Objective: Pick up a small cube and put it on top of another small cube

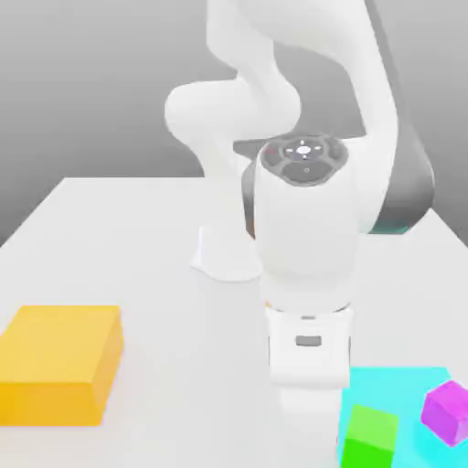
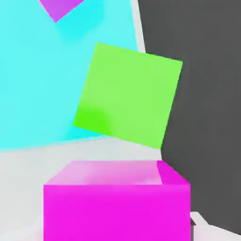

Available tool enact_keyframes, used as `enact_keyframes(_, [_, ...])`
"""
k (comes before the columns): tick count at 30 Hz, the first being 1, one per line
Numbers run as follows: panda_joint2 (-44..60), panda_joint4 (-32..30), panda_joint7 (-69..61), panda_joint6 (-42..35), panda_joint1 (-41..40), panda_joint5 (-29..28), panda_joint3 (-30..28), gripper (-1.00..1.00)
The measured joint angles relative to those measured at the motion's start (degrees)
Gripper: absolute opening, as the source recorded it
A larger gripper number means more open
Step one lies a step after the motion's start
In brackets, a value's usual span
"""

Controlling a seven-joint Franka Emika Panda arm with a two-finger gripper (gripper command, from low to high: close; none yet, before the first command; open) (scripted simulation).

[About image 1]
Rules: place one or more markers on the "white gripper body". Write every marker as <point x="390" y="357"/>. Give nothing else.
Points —
<point x="309" y="406"/>

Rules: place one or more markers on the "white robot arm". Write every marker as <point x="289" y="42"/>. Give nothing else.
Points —
<point x="307" y="234"/>

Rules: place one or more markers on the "small green cube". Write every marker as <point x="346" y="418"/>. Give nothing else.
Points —
<point x="369" y="435"/>

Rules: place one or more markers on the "small magenta cube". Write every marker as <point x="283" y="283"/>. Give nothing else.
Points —
<point x="444" y="411"/>

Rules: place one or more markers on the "large cyan box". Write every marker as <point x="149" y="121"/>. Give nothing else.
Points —
<point x="395" y="387"/>

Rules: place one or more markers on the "large orange box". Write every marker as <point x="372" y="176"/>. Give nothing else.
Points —
<point x="55" y="351"/>

